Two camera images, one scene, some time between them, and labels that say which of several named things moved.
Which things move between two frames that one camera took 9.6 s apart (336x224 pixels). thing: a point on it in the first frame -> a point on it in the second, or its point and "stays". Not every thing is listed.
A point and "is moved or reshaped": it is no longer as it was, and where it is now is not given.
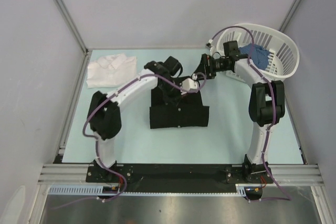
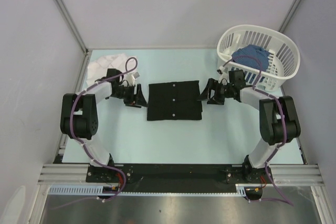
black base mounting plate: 180,177 stays
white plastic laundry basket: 285,54 stays
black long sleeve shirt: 186,110 is moved or reshaped
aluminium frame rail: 287,174 stays
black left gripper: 176,95 -> 140,100
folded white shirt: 111,71 stays
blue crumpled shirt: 259,55 stays
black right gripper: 206,66 -> 206,94
